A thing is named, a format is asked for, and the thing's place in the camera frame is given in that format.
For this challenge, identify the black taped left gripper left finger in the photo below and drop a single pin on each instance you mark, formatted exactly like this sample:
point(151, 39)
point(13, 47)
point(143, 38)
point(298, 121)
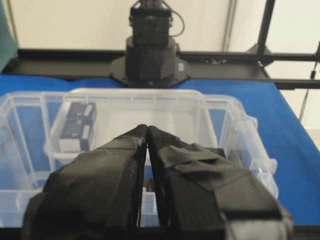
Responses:
point(98, 196)

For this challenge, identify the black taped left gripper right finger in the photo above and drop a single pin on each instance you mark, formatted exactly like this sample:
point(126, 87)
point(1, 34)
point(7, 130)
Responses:
point(201, 195)

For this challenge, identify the black white Dynamixel box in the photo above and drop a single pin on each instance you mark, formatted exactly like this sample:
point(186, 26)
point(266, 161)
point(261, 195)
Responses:
point(78, 128)

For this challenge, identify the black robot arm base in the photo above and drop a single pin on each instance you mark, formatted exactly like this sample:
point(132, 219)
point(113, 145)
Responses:
point(150, 59)

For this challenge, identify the clear plastic storage case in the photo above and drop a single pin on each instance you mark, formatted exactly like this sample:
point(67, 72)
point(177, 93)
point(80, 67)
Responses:
point(31, 124)

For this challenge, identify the green cloth at left edge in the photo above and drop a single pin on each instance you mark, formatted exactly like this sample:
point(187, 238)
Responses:
point(8, 46)

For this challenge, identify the black aluminium frame rail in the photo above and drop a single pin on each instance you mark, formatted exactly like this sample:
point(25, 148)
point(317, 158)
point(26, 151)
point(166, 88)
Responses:
point(231, 66)

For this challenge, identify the black vertical frame post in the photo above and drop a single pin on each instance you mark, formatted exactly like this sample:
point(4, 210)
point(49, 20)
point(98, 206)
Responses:
point(260, 47)

